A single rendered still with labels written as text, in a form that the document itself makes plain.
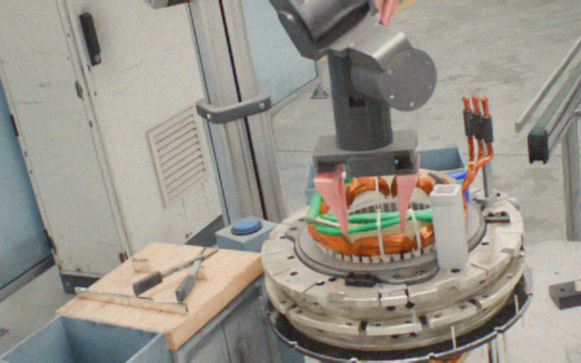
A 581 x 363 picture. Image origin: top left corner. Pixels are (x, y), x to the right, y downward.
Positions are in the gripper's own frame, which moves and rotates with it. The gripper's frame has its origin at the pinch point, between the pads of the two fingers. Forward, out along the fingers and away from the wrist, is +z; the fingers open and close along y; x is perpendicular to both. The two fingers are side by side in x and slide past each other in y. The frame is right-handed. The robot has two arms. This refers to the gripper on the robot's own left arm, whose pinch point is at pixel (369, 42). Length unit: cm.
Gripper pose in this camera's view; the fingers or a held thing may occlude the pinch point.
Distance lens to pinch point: 99.3
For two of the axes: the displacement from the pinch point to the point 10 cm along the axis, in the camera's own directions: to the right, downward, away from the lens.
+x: -8.1, 0.5, 5.8
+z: 0.6, 10.0, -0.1
